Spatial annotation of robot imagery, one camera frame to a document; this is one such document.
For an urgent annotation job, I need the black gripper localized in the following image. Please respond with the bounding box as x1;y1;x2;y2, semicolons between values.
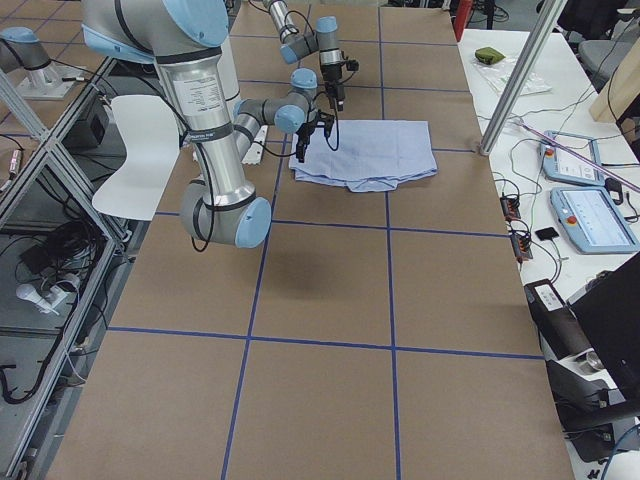
319;49;359;111
295;110;336;163

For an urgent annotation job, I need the light blue striped shirt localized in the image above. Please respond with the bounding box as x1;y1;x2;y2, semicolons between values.
289;120;438;193

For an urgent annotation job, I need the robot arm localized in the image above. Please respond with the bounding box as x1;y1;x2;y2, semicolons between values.
82;1;341;248
262;0;359;112

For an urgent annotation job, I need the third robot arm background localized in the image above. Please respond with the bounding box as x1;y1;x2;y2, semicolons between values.
1;26;84;100

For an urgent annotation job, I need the white curved plastic panel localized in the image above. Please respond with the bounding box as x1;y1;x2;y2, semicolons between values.
92;95;180;221

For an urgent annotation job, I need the green folded cloth pouch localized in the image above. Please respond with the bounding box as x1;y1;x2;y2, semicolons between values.
474;46;505;65

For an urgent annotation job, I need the clear plastic bag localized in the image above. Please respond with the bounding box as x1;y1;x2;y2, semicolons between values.
474;58;554;95

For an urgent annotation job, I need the reacher grabber stick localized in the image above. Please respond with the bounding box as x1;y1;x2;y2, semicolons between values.
513;120;639;193

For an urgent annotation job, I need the small orange circuit board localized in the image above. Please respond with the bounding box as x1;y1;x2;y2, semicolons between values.
500;195;521;222

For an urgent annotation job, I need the teach pendant tablet far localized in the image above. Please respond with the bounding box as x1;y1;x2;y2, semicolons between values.
539;130;605;186

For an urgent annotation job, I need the teach pendant tablet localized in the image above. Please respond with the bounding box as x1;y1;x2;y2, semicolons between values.
549;186;639;254
539;130;605;186

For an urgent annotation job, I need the teach pendant tablet near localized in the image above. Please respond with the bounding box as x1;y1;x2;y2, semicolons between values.
549;186;639;254

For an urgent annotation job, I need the white power strip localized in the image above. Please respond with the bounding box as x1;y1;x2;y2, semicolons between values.
15;281;78;316

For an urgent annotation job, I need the black monitor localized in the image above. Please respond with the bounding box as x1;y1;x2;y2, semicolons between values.
570;255;639;398

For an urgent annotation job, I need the black printer device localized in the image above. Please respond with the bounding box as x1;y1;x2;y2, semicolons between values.
524;279;639;462

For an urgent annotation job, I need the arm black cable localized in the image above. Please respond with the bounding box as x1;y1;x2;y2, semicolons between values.
189;89;344;254

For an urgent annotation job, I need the aluminium frame post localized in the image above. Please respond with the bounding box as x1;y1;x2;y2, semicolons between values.
479;0;567;156

